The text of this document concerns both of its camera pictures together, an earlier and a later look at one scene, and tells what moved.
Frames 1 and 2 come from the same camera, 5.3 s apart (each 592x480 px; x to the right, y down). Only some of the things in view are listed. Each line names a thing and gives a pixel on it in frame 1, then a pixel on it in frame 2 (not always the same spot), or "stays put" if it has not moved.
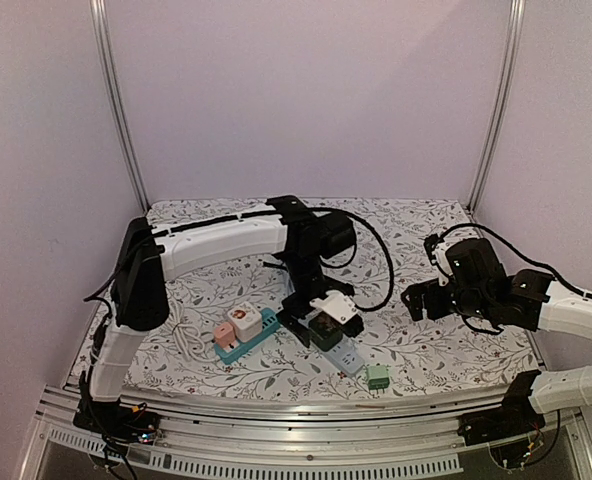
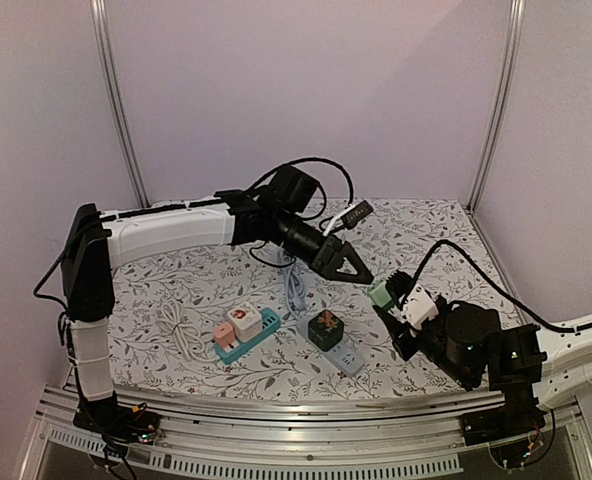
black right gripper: (431, 298) -> (399, 325)
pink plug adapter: (224, 334) stays put
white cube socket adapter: (247, 321) stays put
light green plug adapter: (378, 378) -> (380, 294)
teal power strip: (270, 324) stays put
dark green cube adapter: (325, 331) stays put
